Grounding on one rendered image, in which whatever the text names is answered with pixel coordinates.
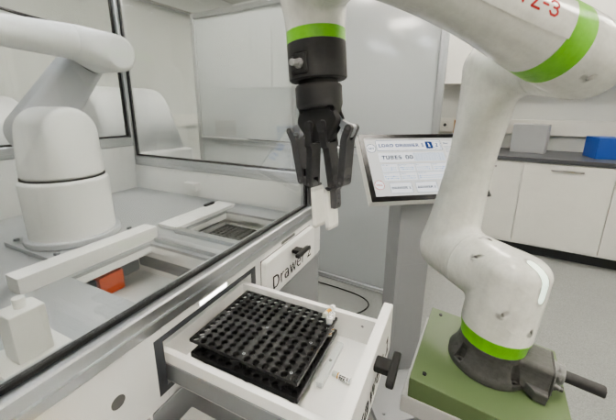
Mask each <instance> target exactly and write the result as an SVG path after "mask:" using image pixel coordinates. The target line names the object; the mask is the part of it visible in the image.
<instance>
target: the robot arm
mask: <svg viewBox="0 0 616 420"><path fill-rule="evenodd" d="M349 1H350V0H280V5H281V8H282V13H283V17H284V22H285V29H286V41H287V54H288V68H289V82H290V83H293V84H299V85H297V86H296V88H295V98H296V107H297V109H298V110H299V117H298V124H297V125H295V126H294V127H292V128H287V130H286V132H287V135H288V137H289V139H290V141H291V148H292V154H293V159H294V164H295V170H296V175H297V181H298V183H299V184H304V185H305V186H306V187H307V188H308V199H309V205H310V206H311V207H312V213H313V227H315V228H317V227H319V226H322V225H324V224H325V229H326V230H330V229H332V228H334V227H337V226H338V211H337V208H338V207H340V206H341V192H340V190H341V188H342V187H343V186H345V185H348V184H351V176H352V166H353V156H354V146H355V138H356V135H357V133H358V130H359V125H358V124H351V123H350V122H348V121H346V120H345V117H344V115H343V113H342V104H343V94H342V84H341V83H339V82H342V81H344V80H345V79H346V78H347V45H346V11H347V3H348V2H349ZM376 1H379V2H381V3H384V4H386V5H389V6H393V7H396V8H398V9H400V10H402V11H404V12H407V13H409V14H411V15H414V16H416V17H419V18H421V19H423V20H425V21H427V22H429V23H431V24H433V25H435V26H437V27H439V28H441V29H443V30H445V31H446V32H448V33H450V34H452V35H454V36H455V37H457V38H459V39H461V40H463V41H464V42H466V43H467V44H468V45H470V46H471V47H473V48H474V49H473V50H472V51H471V52H470V53H469V54H468V56H467V58H466V60H465V62H464V65H463V70H462V78H461V88H460V96H459V102H458V108H457V114H456V123H455V128H454V133H453V137H452V142H451V146H450V150H449V154H448V158H447V162H446V166H445V171H444V174H443V178H442V181H441V184H440V187H439V190H438V193H437V196H436V198H435V201H434V205H433V208H432V211H431V214H430V215H429V218H428V220H427V222H426V225H425V227H424V230H423V233H422V235H421V238H420V251H421V253H422V256H423V258H424V260H425V261H426V262H427V263H428V264H429V265H430V266H431V267H432V268H434V269H435V270H436V271H438V272H439V273H440V274H442V275H443V276H444V277H446V278H447V279H448V280H449V281H451V282H452V283H453V284H454V285H455V286H457V287H458V288H459V289H460V290H462V291H463V292H464V294H465V301H464V304H463V308H462V312H461V326H460V328H459V329H458V331H457V332H456V333H455V334H454V335H452V336H451V338H450V339H449V344H448V352H449V355H450V357H451V359H452V360H453V361H454V363H455V364H456V365H457V366H458V367H459V368H460V369H461V370H462V371H463V372H464V373H465V374H466V375H467V376H468V377H469V378H471V379H472V380H474V381H476V382H478V383H480V384H482V385H484V386H487V387H489V388H491V389H494V390H498V391H503V392H516V391H519V390H521V389H523V390H524V391H525V392H526V393H527V394H528V395H529V396H530V397H531V398H532V399H533V400H534V401H536V402H538V403H540V404H542V405H546V402H547V401H548V399H549V396H550V395H551V396H552V394H551V393H552V391H555V390H557V391H559V392H563V391H564V387H562V386H561V385H563V384H564V382H565V383H568V384H570V385H573V386H575V387H577V388H579V389H581V390H584V391H586V392H590V393H592V394H595V395H597V396H598V397H601V398H603V399H605V398H606V396H607V393H608V392H607V387H606V386H605V385H602V384H600V383H597V382H595V381H592V380H589V379H587V378H584V377H582V376H579V375H577V374H575V373H573V372H570V371H568V370H567V368H566V365H565V364H563V363H562V362H560V361H556V360H555V359H554V353H553V351H551V350H548V349H546V348H541V347H539V346H536V345H535V344H534V340H535V337H536V334H537V332H538V329H539V326H540V324H541V321H542V318H543V315H544V312H545V308H546V305H547V302H548V299H549V295H550V292H551V290H552V287H553V283H554V274H553V272H552V271H551V269H550V268H549V266H548V265H547V264H546V263H544V262H543V261H542V260H540V259H538V258H536V257H535V256H533V255H531V254H529V253H527V252H524V251H522V250H520V249H517V248H514V247H512V246H510V245H507V244H505V243H502V242H500V241H498V240H497V239H494V238H491V237H489V236H487V235H485V234H484V233H483V232H482V231H481V225H482V219H483V215H484V209H485V204H486V200H487V196H488V191H489V187H490V181H491V177H492V173H493V171H494V167H495V164H496V160H497V158H498V155H499V152H500V148H501V143H502V141H503V138H504V136H505V133H506V130H507V127H508V125H509V123H510V120H511V117H512V113H513V111H514V108H515V106H516V104H517V102H518V101H519V99H521V98H522V97H524V96H526V95H536V96H543V97H551V98H559V99H567V100H580V99H586V98H590V97H593V96H596V95H599V94H602V93H604V92H606V91H608V90H609V89H610V88H611V87H613V86H614V85H616V20H615V19H613V18H611V17H609V16H608V15H606V14H604V13H602V12H601V11H599V10H598V9H596V8H595V7H593V6H590V5H588V4H586V3H584V2H582V1H580V0H376ZM340 128H341V130H340ZM339 130H340V134H342V135H341V139H340V146H339V158H338V152H337V146H338V139H337V134H338V132H339ZM303 135H304V137H303ZM329 142H330V143H329ZM321 148H322V149H323V153H324V165H325V173H326V179H327V187H325V189H324V186H323V185H321V184H322V183H321V182H320V159H321ZM559 385H560V386H559Z"/></svg>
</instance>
